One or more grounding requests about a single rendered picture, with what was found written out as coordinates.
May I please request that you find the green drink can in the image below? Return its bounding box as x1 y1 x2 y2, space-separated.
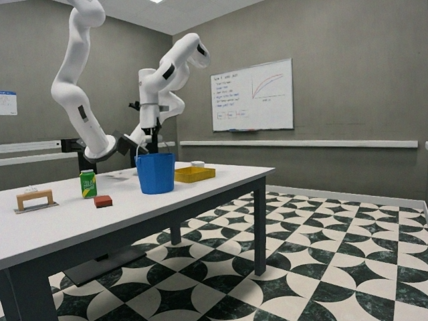
80 170 97 199

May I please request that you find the reddish-brown rectangular block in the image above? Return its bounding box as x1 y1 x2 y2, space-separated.
94 195 113 209

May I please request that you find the yellow shallow tray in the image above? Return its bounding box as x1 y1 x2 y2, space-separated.
175 167 215 184

